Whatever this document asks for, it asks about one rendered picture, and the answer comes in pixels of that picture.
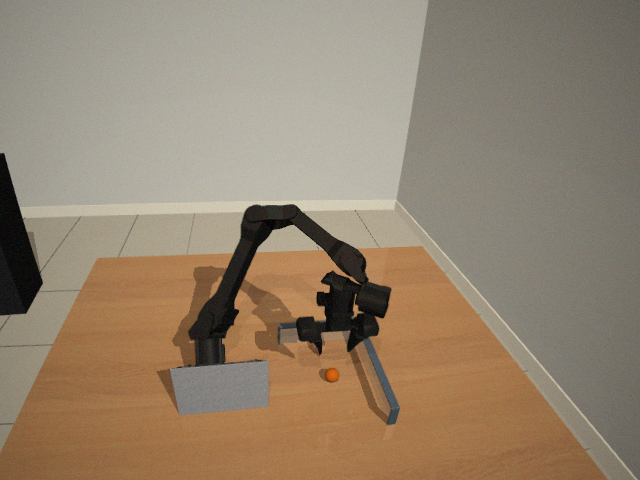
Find clear glass corner walls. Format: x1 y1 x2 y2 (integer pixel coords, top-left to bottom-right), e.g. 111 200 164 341
279 328 391 424

